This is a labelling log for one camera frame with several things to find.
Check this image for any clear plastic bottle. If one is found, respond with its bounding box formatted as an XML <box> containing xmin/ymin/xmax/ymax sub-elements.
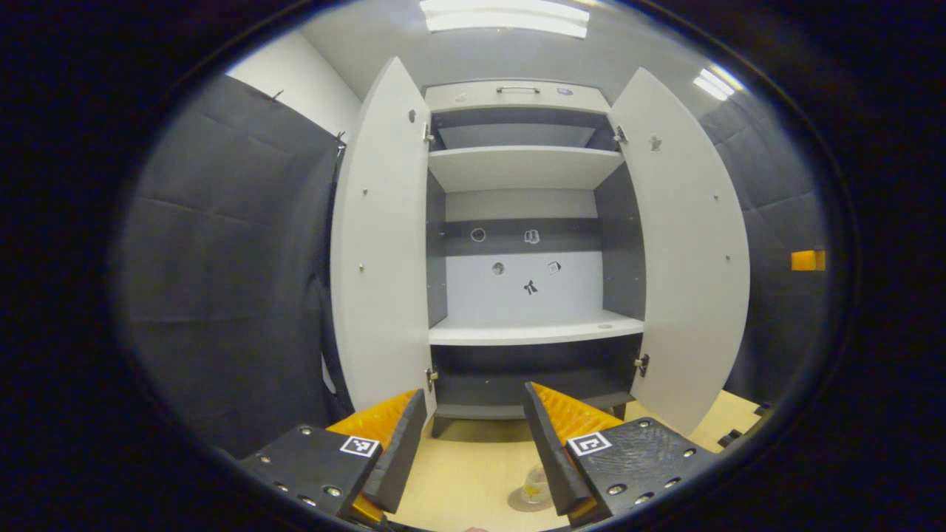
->
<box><xmin>521</xmin><ymin>464</ymin><xmax>551</xmax><ymax>505</ymax></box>

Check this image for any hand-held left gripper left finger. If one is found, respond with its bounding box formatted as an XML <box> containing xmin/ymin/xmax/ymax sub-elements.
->
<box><xmin>238</xmin><ymin>389</ymin><xmax>428</xmax><ymax>524</ymax></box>

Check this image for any grey cabinet door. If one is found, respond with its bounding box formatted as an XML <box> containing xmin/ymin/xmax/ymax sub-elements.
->
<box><xmin>330</xmin><ymin>57</ymin><xmax>437</xmax><ymax>415</ymax></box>
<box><xmin>608</xmin><ymin>66</ymin><xmax>752</xmax><ymax>437</ymax></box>

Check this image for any black backdrop cloth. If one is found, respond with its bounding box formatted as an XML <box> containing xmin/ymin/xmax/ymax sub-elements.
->
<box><xmin>118</xmin><ymin>74</ymin><xmax>828</xmax><ymax>459</ymax></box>

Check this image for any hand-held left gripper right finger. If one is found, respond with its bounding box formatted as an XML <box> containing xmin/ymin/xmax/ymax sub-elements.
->
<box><xmin>523</xmin><ymin>381</ymin><xmax>718</xmax><ymax>524</ymax></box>

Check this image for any small ceiling light panel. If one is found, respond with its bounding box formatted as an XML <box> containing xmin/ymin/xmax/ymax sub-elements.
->
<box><xmin>693</xmin><ymin>65</ymin><xmax>746</xmax><ymax>102</ymax></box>

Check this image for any large ceiling light panel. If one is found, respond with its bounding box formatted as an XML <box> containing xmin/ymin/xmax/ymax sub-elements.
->
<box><xmin>420</xmin><ymin>0</ymin><xmax>591</xmax><ymax>39</ymax></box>

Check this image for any grey cabinet drawer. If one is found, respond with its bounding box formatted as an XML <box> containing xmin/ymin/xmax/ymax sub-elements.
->
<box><xmin>424</xmin><ymin>79</ymin><xmax>611</xmax><ymax>115</ymax></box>

